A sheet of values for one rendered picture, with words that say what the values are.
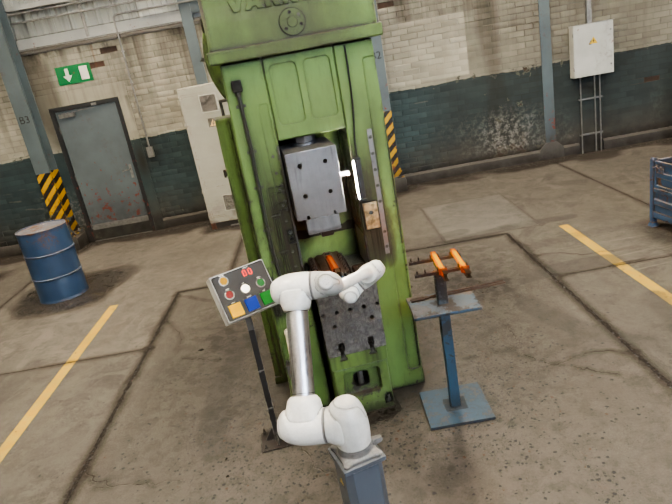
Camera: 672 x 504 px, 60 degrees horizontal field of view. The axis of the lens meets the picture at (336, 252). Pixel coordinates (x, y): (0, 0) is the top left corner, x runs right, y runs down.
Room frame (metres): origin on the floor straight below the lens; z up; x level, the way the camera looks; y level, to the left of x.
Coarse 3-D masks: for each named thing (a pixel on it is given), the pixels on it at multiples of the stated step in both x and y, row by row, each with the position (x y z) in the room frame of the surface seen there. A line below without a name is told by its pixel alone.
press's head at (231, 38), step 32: (224, 0) 3.42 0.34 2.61; (256, 0) 3.43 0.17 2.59; (288, 0) 3.45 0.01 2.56; (320, 0) 3.48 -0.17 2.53; (352, 0) 3.50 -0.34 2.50; (224, 32) 3.41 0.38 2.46; (256, 32) 3.43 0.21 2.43; (288, 32) 3.44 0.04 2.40; (320, 32) 3.47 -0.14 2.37; (352, 32) 3.47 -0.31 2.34
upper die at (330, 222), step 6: (324, 216) 3.35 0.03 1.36; (330, 216) 3.35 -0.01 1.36; (336, 216) 3.35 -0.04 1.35; (306, 222) 3.33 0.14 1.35; (312, 222) 3.34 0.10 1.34; (318, 222) 3.34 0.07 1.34; (324, 222) 3.35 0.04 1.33; (330, 222) 3.35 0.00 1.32; (336, 222) 3.35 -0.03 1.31; (306, 228) 3.42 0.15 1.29; (312, 228) 3.34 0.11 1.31; (318, 228) 3.34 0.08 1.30; (324, 228) 3.35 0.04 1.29; (330, 228) 3.35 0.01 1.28; (336, 228) 3.35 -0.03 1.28; (312, 234) 3.34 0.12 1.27
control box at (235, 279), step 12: (252, 264) 3.23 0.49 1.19; (216, 276) 3.12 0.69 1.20; (228, 276) 3.14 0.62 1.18; (240, 276) 3.16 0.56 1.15; (252, 276) 3.19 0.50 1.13; (264, 276) 3.21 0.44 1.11; (216, 288) 3.08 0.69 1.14; (228, 288) 3.10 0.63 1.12; (240, 288) 3.12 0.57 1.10; (252, 288) 3.15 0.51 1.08; (264, 288) 3.17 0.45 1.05; (216, 300) 3.07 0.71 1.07; (228, 300) 3.06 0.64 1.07; (240, 300) 3.08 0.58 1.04; (228, 312) 3.02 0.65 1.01; (252, 312) 3.06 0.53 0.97; (228, 324) 3.00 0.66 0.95
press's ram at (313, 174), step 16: (288, 144) 3.70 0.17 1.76; (320, 144) 3.47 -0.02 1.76; (288, 160) 3.33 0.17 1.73; (304, 160) 3.34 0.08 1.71; (320, 160) 3.35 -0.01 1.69; (336, 160) 3.36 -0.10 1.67; (288, 176) 3.33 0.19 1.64; (304, 176) 3.34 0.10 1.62; (320, 176) 3.35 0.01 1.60; (336, 176) 3.36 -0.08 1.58; (288, 192) 3.66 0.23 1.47; (304, 192) 3.34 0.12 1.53; (320, 192) 3.35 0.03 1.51; (336, 192) 3.36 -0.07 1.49; (304, 208) 3.33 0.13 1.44; (320, 208) 3.35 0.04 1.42; (336, 208) 3.36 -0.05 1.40
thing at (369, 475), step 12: (336, 456) 2.16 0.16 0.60; (384, 456) 2.11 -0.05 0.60; (336, 468) 2.18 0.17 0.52; (360, 468) 2.07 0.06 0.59; (372, 468) 2.09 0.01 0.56; (348, 480) 2.08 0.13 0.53; (360, 480) 2.07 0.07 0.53; (372, 480) 2.09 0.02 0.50; (384, 480) 2.14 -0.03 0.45; (348, 492) 2.08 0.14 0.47; (360, 492) 2.07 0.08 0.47; (372, 492) 2.09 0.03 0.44; (384, 492) 2.12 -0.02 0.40
